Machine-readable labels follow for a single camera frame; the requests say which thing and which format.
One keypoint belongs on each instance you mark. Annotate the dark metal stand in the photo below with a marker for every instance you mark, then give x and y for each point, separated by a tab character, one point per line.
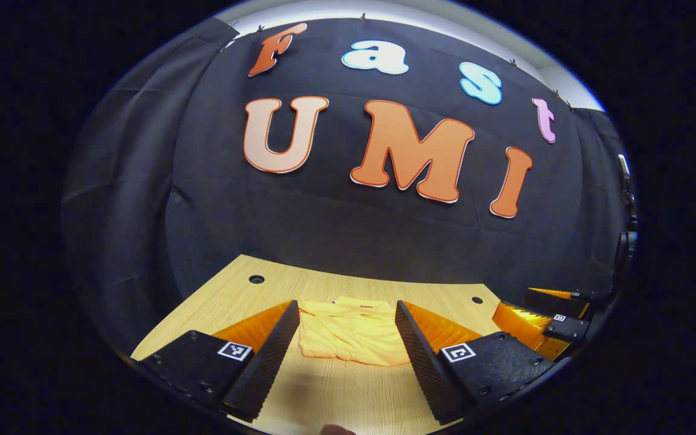
626	254

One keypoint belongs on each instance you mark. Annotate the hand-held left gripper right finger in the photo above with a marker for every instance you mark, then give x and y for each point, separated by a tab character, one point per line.
426	374

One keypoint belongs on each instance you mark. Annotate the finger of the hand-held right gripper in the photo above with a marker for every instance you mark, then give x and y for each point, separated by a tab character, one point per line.
568	329
556	302

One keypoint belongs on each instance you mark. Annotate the orange T-shirt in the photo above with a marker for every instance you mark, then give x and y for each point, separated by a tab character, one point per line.
348	332

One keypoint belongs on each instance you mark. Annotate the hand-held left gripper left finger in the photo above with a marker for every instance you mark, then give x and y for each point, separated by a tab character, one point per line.
263	374

